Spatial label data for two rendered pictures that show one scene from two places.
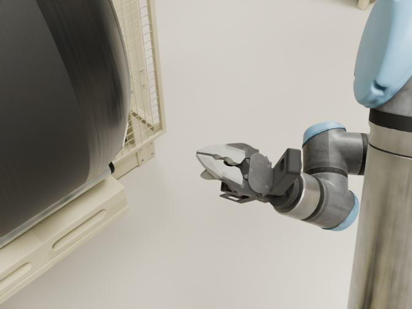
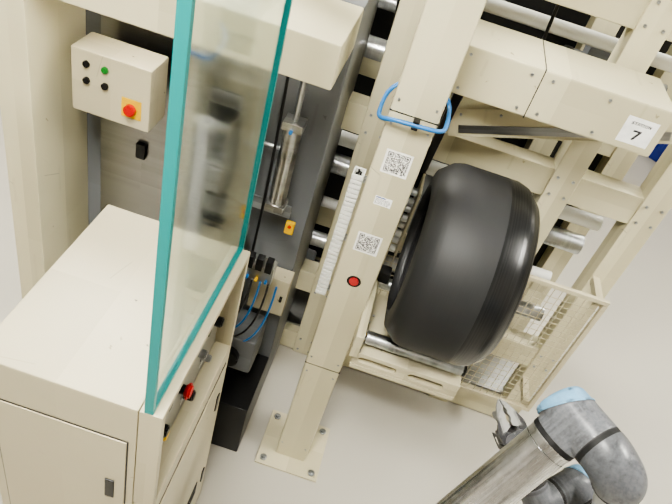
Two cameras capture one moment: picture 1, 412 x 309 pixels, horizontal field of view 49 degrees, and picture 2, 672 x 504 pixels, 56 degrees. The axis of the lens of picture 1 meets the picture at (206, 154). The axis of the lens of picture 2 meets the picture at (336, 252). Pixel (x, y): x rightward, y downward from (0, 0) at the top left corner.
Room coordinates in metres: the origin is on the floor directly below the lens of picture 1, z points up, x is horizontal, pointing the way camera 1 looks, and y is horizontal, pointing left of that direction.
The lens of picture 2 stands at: (-0.79, -0.46, 2.38)
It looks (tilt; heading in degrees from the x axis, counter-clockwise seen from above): 40 degrees down; 45
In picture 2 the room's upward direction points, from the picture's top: 18 degrees clockwise
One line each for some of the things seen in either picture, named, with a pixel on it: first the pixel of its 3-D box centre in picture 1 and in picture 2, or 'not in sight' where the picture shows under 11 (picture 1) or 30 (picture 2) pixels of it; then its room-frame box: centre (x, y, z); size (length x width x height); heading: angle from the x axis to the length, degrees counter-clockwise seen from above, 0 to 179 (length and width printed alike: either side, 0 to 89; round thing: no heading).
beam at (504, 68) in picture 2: not in sight; (556, 85); (0.85, 0.53, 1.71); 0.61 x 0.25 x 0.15; 134
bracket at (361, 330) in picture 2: not in sight; (368, 305); (0.43, 0.54, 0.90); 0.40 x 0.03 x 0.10; 44
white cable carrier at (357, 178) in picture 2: not in sight; (340, 235); (0.28, 0.62, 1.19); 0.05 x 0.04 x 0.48; 44
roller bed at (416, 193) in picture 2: not in sight; (385, 206); (0.67, 0.84, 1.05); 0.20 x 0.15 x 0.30; 134
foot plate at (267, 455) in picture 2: not in sight; (293, 443); (0.36, 0.58, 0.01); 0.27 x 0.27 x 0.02; 44
